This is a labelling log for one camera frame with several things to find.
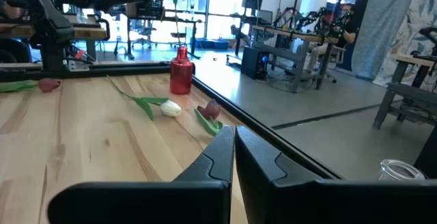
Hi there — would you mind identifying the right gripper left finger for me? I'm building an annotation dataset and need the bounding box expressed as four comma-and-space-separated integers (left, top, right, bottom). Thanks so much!
46, 124, 236, 224

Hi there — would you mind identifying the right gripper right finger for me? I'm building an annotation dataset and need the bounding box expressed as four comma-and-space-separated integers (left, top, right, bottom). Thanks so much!
234, 124, 437, 224

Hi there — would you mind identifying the red artificial tulip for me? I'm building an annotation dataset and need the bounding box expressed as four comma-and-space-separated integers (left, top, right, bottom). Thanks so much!
0, 77, 62, 94

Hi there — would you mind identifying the maroon artificial tulip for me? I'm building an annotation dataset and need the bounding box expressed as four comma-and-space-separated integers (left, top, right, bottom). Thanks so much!
193, 99, 225, 137

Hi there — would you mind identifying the clear glass vase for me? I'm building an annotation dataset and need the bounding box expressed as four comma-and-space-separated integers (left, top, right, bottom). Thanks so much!
377, 158, 426, 181

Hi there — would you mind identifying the red ribbed vase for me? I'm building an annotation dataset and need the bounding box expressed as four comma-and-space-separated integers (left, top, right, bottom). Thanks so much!
169, 45, 194, 96

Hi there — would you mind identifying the black desk with keyboard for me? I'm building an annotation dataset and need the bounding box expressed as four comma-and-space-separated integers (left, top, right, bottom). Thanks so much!
125, 0, 203, 60

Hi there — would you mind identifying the wooden workbench with grey legs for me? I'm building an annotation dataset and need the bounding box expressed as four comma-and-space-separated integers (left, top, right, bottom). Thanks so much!
372, 53, 437, 130
251, 25, 339, 94
0, 22, 107, 61

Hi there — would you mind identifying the black office chair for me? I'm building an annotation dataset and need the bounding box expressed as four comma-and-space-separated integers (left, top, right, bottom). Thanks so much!
131, 20, 158, 49

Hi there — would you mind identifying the blue storage bin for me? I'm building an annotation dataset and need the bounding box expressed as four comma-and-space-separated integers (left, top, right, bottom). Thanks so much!
213, 38, 230, 51
195, 38, 214, 50

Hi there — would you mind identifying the black computer tower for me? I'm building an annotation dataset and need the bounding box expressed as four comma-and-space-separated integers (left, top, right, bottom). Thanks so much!
240, 45, 270, 81

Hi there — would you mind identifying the person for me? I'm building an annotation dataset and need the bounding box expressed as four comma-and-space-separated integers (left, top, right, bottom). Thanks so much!
305, 3, 358, 74

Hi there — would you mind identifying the grey curtain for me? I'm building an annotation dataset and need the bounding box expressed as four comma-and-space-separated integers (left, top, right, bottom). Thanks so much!
351, 0, 417, 81

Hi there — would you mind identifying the floral patterned curtain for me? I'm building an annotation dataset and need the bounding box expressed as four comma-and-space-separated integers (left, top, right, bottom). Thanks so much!
373, 0, 437, 88

